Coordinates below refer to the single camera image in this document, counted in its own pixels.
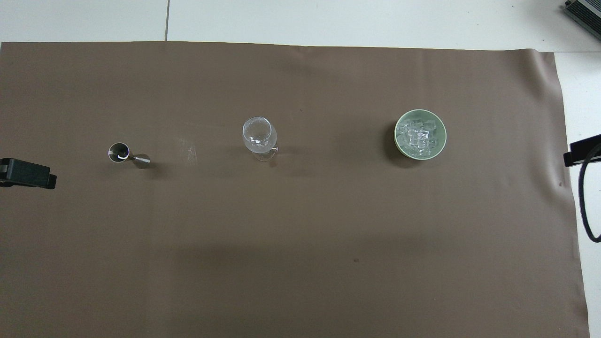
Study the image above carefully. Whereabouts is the clear wine glass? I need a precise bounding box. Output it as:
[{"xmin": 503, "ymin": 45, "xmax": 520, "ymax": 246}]
[{"xmin": 242, "ymin": 116, "xmax": 279, "ymax": 162}]

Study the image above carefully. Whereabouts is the clear ice cubes pile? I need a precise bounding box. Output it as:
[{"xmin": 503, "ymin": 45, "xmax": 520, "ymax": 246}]
[{"xmin": 397, "ymin": 118, "xmax": 439, "ymax": 154}]

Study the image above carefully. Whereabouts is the green ceramic bowl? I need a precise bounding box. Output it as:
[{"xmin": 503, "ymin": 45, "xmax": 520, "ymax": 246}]
[{"xmin": 394, "ymin": 109, "xmax": 447, "ymax": 161}]

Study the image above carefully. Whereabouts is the silver metal jigger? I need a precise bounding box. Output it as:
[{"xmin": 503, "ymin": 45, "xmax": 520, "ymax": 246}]
[{"xmin": 108, "ymin": 143, "xmax": 151, "ymax": 169}]

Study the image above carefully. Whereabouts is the grey ribbed metal box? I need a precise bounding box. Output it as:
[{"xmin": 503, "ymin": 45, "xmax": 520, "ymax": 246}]
[{"xmin": 563, "ymin": 0, "xmax": 601, "ymax": 28}]

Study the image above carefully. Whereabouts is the black cable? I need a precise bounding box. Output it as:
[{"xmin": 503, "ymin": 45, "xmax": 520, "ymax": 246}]
[{"xmin": 578, "ymin": 143, "xmax": 601, "ymax": 243}]

